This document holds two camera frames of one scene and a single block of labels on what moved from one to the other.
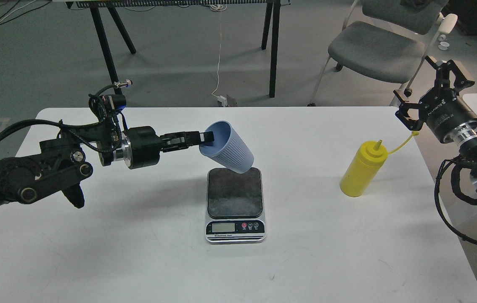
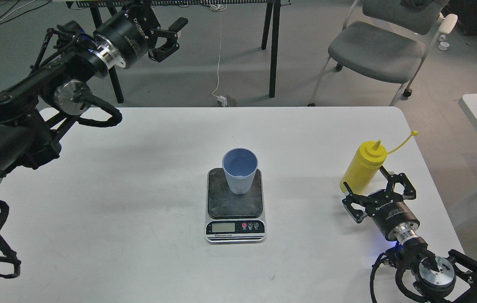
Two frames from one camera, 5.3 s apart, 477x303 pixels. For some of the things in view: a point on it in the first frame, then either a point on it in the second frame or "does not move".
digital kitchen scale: [235, 208] does not move
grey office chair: [387, 41] does not move
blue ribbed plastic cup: [228, 149] → [240, 164]
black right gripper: [447, 116] → [393, 217]
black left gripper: [142, 146] → [126, 37]
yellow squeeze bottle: [369, 158] does not move
